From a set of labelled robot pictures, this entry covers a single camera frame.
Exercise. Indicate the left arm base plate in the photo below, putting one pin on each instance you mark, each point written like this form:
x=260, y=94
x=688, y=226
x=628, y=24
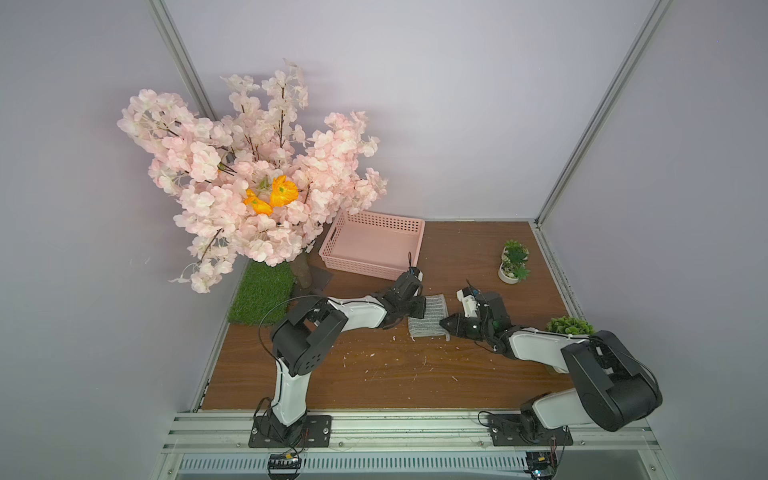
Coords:
x=311, y=430

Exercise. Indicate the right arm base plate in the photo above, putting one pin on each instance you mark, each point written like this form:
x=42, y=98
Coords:
x=510, y=429

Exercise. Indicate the green plant near right arm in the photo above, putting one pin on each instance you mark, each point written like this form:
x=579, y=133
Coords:
x=570, y=326

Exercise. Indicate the aluminium mounting rail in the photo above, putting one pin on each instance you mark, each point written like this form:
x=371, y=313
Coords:
x=402, y=444

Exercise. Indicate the left controller board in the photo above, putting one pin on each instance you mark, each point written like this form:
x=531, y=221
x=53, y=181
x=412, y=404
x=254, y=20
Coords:
x=284, y=466

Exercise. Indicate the dark square tree base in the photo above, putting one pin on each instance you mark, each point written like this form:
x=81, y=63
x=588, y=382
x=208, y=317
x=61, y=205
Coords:
x=313, y=280

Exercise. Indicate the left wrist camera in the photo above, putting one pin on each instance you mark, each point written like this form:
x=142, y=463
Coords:
x=416, y=273

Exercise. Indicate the orange artificial flower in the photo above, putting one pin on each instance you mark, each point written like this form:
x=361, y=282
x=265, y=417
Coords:
x=282, y=193

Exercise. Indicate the pink cherry blossom tree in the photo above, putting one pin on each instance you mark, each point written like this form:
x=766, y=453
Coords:
x=207, y=165

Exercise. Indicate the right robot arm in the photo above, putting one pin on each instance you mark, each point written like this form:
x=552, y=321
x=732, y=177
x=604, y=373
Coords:
x=611, y=388

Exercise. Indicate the small succulent in white pot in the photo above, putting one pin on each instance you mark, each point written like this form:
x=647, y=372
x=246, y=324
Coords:
x=513, y=267

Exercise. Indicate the green artificial grass mat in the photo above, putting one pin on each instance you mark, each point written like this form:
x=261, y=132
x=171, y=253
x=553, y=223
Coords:
x=262, y=295

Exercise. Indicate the pink perforated plastic basket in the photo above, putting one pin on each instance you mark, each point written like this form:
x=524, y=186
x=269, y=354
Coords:
x=373, y=244

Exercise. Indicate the controller board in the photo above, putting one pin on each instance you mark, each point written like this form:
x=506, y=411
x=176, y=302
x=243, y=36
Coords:
x=284, y=466
x=541, y=465

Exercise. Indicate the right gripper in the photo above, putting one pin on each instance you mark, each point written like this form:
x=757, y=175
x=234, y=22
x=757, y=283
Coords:
x=470, y=322

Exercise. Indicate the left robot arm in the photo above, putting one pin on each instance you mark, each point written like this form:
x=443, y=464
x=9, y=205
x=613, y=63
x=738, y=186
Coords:
x=306, y=335

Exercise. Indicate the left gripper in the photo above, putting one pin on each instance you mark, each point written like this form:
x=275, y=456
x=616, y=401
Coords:
x=414, y=305

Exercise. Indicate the grey striped dishcloth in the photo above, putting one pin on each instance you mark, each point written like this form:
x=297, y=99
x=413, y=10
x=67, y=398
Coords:
x=429, y=325

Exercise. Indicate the right controller board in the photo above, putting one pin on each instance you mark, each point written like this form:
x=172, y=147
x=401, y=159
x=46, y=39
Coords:
x=541, y=465

